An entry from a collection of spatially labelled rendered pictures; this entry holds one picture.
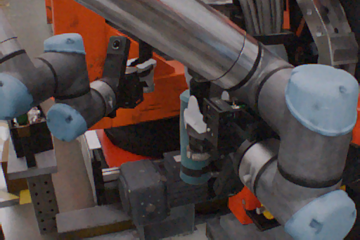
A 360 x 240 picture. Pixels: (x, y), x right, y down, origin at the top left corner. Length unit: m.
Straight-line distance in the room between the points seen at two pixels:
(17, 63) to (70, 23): 0.60
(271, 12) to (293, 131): 0.32
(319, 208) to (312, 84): 0.13
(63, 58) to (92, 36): 0.54
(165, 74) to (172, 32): 0.92
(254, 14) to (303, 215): 0.36
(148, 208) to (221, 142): 0.75
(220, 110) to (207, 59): 0.14
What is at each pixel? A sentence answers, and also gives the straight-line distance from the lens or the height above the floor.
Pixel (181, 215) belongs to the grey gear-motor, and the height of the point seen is 0.10.
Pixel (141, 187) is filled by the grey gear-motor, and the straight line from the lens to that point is 1.23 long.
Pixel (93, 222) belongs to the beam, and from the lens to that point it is 1.53.
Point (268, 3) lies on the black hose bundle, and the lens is 0.67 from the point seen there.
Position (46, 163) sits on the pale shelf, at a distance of 1.31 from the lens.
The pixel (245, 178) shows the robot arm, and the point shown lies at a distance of 0.48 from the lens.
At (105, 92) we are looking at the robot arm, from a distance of 0.79.
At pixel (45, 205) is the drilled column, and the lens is 1.63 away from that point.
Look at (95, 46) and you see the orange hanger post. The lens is 1.22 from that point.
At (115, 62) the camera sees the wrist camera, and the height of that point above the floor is 0.87.
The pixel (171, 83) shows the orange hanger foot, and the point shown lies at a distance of 1.33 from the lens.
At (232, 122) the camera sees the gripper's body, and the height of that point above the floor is 0.89.
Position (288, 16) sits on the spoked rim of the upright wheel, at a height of 0.96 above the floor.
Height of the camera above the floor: 1.13
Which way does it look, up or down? 24 degrees down
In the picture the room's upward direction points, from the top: straight up
